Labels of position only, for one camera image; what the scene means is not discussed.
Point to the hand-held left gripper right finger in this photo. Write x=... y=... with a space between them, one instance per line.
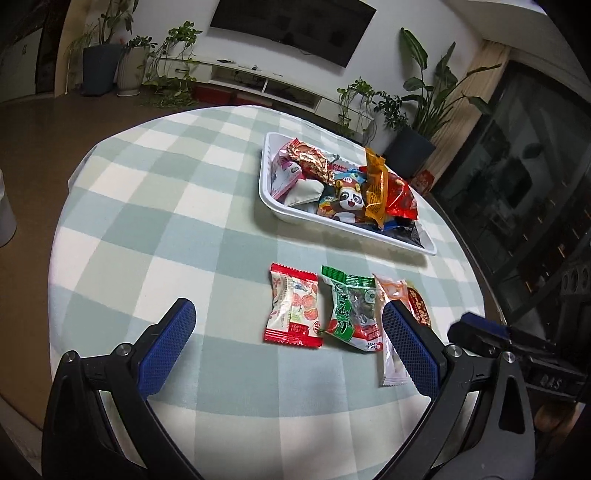
x=411 y=346

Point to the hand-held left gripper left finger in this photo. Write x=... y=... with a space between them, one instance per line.
x=168 y=350

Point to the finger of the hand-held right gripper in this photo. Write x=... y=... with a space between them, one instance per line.
x=480 y=323

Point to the orange white long packet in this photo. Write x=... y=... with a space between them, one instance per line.
x=391 y=288

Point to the green snack packet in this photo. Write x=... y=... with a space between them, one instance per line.
x=346 y=314

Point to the black snack packet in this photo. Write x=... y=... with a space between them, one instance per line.
x=408 y=233

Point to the red white fruit packet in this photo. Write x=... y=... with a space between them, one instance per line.
x=293 y=307

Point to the red snack packet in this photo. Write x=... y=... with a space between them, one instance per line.
x=404 y=198

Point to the orange snack packet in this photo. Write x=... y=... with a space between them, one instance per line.
x=375 y=194

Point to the blue panda snack packet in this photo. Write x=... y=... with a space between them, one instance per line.
x=346 y=201

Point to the white snack packet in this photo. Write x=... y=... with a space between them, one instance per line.
x=302 y=194

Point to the white plastic tray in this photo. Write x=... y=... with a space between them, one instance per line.
x=269 y=184

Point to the pink snack packet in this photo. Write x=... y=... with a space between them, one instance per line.
x=286 y=177

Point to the red gold foil packet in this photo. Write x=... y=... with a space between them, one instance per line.
x=309 y=159

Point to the dark glass door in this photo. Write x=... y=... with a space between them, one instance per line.
x=531 y=184

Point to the red paper bag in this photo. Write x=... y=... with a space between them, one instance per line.
x=424 y=181

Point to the dark grey planter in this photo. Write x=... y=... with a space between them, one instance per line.
x=99 y=69
x=408 y=147

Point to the small-leaf green houseplant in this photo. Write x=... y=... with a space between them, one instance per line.
x=392 y=113

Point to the tall broad-leaf plant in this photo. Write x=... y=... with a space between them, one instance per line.
x=438 y=87

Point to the trailing green houseplant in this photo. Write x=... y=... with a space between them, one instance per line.
x=355 y=101

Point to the red storage box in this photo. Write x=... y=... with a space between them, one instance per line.
x=249 y=99
x=211 y=94

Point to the white planter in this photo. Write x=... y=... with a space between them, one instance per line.
x=129 y=74

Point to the white low television cabinet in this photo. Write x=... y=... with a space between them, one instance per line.
x=277 y=83

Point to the trailing pothos plant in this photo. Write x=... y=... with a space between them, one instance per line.
x=178 y=60

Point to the small potted green plant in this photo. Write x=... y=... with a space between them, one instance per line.
x=138 y=42

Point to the leafy green houseplant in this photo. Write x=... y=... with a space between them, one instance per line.
x=108 y=23

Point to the black wall television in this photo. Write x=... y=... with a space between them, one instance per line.
x=295 y=27

